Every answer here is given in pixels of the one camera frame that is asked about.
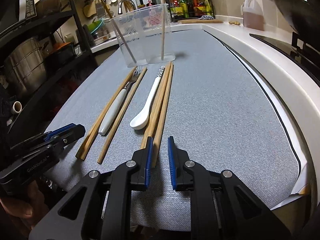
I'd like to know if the wooden chopstick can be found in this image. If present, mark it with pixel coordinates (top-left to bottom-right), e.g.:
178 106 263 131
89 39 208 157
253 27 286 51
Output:
151 62 174 168
97 67 147 165
161 0 165 61
140 61 172 149
75 67 137 161
147 61 172 137
100 0 137 63

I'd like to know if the chrome kitchen faucet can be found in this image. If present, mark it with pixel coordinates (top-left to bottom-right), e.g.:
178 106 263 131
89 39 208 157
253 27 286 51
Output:
118 0 136 15

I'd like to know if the person's left hand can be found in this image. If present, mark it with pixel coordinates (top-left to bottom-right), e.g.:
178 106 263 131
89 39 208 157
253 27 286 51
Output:
1 181 49 239

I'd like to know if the wooden chopstick beside fork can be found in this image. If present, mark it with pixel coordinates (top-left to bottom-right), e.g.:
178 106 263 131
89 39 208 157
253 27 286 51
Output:
97 67 147 165

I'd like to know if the white ceramic striped spoon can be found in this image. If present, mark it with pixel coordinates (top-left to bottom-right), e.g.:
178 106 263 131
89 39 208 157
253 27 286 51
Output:
130 66 165 130

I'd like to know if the stainless steel pot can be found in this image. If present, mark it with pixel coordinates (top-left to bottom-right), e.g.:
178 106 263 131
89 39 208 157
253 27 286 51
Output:
4 37 46 96

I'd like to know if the black metal shelf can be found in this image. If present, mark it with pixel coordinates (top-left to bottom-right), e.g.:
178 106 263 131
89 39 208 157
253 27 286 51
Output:
1 0 98 145

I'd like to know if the grey woven table mat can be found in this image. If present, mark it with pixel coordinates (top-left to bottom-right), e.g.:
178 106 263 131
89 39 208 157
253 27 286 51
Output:
46 30 300 231

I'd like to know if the green bowl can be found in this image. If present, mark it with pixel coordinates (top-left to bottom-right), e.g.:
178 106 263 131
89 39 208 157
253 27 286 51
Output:
87 19 104 34

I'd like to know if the clear plastic utensil holder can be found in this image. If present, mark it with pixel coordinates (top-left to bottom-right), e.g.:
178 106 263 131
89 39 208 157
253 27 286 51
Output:
113 4 175 67

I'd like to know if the dark bowl on shelf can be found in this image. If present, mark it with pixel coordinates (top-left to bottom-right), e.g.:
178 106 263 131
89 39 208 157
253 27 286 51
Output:
35 0 61 18

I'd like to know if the microwave oven control panel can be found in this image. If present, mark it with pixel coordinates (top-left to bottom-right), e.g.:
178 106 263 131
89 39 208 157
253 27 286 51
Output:
18 0 37 21

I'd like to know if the wooden cutting board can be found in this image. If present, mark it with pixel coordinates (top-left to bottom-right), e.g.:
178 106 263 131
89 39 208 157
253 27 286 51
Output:
178 19 223 24

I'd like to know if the black induction cooktop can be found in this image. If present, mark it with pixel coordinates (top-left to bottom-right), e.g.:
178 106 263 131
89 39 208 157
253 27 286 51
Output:
249 33 319 86

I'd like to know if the black condiment rack with bottles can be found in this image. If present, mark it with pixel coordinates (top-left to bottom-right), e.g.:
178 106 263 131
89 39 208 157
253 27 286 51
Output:
166 0 215 22

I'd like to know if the plastic jug brown liquid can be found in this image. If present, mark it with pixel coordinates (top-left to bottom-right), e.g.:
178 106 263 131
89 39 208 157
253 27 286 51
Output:
240 0 264 31

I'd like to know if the black frying pan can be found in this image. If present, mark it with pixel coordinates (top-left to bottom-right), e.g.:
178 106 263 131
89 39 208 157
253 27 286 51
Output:
273 0 319 36

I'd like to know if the white handled metal fork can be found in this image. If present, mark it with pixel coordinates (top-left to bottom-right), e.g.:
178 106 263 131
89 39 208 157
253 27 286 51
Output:
98 67 142 136

